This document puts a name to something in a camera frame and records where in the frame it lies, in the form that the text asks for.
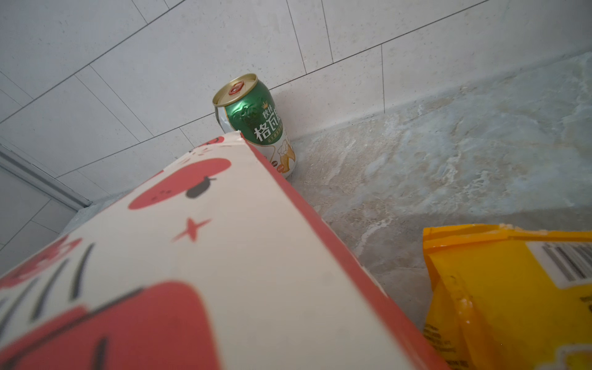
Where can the green white drink can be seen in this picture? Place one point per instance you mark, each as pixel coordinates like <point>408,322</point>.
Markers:
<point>246,105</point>

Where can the red white paper gift bag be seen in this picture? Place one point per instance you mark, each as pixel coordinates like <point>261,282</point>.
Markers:
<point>216,262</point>

